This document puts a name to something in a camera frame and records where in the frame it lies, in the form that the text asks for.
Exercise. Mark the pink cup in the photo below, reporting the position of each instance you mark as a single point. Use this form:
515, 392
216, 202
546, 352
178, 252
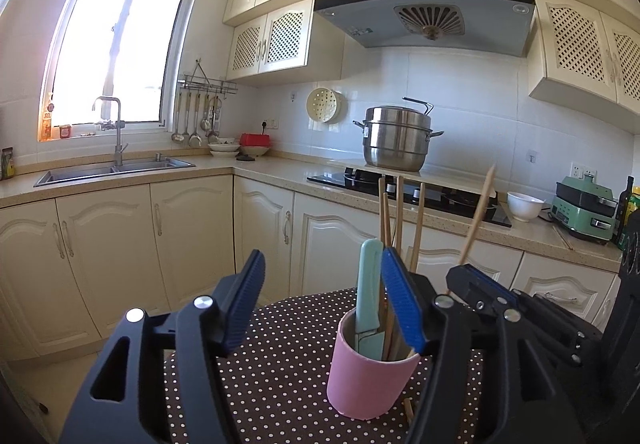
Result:
360, 384

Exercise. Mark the white double wall outlet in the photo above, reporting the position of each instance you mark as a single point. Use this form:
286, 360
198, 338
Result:
584, 171

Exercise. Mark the stainless steel sink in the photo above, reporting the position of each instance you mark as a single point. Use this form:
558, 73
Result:
85, 174

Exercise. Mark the brown polka-dot tablecloth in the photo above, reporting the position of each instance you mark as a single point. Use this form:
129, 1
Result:
280, 374

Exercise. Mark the cream colander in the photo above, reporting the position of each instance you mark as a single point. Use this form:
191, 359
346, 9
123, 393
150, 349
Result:
322, 105

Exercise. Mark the bundle of wooden chopsticks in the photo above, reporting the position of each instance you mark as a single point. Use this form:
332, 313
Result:
400, 214

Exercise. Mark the metal wall utensil rack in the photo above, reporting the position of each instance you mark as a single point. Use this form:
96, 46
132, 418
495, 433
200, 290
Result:
207, 85

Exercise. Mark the beige kitchen countertop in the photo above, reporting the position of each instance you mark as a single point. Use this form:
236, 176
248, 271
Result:
275, 169

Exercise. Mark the steel kitchen faucet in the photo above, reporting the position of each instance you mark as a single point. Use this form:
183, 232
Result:
118, 139

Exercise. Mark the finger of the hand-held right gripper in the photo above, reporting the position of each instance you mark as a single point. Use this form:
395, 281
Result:
480, 280
560, 339

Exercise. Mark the orange bottle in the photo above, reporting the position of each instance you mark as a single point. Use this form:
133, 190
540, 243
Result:
48, 121

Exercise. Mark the grey range hood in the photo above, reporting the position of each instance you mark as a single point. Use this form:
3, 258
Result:
370, 19

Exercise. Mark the cream base cabinets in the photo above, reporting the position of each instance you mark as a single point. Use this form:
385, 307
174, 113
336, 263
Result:
190, 234

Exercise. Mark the dark glass bottle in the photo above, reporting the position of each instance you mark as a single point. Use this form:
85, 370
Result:
626, 204

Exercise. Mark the black glass gas cooktop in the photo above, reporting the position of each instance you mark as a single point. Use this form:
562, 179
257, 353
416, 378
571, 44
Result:
330, 179

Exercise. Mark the light green sheathed knife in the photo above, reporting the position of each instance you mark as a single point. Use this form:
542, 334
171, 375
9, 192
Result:
369, 284

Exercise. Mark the stacked white bowls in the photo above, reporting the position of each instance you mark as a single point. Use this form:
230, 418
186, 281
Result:
223, 150

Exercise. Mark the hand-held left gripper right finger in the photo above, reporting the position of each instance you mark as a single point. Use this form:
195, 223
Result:
405, 309

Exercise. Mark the shallow white bowl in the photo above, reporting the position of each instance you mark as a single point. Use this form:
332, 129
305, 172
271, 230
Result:
254, 151

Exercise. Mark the red container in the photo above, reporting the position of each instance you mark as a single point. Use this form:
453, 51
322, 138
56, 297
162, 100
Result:
255, 140

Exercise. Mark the single wooden chopstick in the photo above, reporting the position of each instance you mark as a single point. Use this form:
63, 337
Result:
477, 214

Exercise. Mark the stainless steel steamer pot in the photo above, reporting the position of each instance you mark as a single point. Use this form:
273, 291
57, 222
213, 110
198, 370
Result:
395, 144

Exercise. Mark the small dark jar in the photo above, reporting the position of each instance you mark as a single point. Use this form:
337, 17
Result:
7, 164

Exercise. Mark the green electric multi-cooker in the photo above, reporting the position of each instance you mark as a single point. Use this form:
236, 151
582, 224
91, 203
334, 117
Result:
575, 219

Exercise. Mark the sliding kitchen window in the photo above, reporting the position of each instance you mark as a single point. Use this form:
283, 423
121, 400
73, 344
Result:
100, 49

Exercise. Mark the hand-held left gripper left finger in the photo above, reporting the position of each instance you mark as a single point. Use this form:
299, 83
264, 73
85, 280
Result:
245, 304

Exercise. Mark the row of hanging kitchen utensils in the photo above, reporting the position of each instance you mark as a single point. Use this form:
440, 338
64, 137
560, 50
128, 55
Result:
195, 124

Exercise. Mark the cream lattice door cabinet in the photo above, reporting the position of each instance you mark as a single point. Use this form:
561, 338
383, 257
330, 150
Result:
575, 49
280, 44

